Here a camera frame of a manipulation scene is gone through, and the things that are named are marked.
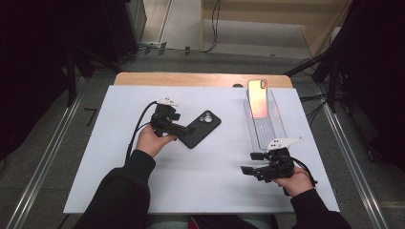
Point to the wooden step platform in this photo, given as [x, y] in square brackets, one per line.
[254, 12]

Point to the person's right hand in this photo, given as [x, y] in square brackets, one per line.
[294, 184]

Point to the white board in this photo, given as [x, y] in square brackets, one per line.
[207, 178]

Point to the person's left hand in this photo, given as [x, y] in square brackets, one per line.
[151, 143]

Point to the black metal stand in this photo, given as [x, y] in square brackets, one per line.
[332, 86]
[71, 82]

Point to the iridescent orange phone case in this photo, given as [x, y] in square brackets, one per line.
[257, 101]

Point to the dark round table grommet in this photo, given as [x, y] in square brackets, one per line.
[237, 85]

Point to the clear plastic rack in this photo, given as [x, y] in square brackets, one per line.
[266, 130]

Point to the metal floor rail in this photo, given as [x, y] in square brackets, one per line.
[41, 168]
[353, 165]

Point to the wooden table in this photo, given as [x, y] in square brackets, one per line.
[191, 79]

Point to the dark cabinet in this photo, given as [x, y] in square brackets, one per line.
[127, 28]

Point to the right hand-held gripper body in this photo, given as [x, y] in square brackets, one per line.
[277, 167]

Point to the black phone case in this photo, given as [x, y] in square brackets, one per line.
[203, 127]

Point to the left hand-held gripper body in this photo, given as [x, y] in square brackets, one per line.
[162, 120]

